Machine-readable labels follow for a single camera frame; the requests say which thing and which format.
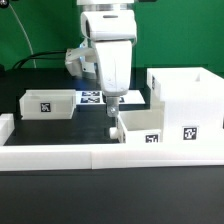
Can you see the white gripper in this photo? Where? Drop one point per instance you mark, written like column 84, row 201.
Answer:
column 110, row 33

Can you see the white front drawer tray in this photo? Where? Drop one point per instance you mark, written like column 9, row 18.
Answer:
column 138, row 126

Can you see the white drawer tray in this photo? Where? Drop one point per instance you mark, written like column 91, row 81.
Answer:
column 48, row 104
column 138, row 126

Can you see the white drawer cabinet box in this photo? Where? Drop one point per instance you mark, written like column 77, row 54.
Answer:
column 191, row 101

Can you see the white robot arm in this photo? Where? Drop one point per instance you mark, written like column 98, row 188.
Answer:
column 107, row 5

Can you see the white rear drawer tray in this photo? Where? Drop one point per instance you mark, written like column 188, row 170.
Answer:
column 48, row 104

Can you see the white fiducial marker sheet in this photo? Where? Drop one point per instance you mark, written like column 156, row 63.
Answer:
column 96, row 98

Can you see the white U-shaped fence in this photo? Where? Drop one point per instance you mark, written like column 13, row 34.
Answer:
column 103, row 156

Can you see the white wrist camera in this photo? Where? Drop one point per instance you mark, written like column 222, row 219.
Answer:
column 80, row 62

